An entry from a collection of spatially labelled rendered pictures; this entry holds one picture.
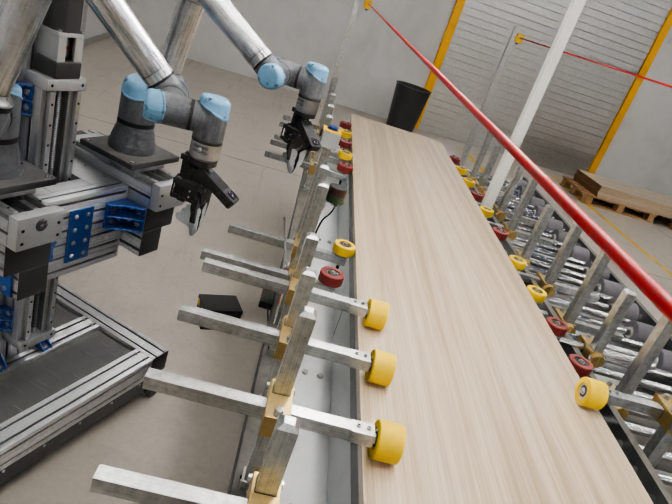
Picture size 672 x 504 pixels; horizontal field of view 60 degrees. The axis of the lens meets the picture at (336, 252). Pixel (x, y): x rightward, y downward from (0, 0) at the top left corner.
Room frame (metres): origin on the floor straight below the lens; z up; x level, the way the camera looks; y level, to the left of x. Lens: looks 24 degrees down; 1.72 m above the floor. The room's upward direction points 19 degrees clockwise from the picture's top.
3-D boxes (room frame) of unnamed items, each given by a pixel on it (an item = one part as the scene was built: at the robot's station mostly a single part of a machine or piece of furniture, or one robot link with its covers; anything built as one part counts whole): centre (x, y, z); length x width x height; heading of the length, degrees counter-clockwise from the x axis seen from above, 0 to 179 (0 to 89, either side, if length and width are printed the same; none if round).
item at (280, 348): (1.18, 0.04, 0.95); 0.13 x 0.06 x 0.05; 7
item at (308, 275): (1.21, 0.04, 0.88); 0.03 x 0.03 x 0.48; 7
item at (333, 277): (1.68, -0.01, 0.85); 0.08 x 0.08 x 0.11
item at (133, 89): (1.81, 0.75, 1.21); 0.13 x 0.12 x 0.14; 177
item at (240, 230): (1.91, 0.17, 0.84); 0.43 x 0.03 x 0.04; 97
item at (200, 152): (1.36, 0.39, 1.26); 0.08 x 0.08 x 0.05
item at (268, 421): (0.94, 0.01, 0.95); 0.13 x 0.06 x 0.05; 7
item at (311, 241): (1.46, 0.07, 0.87); 0.03 x 0.03 x 0.48; 7
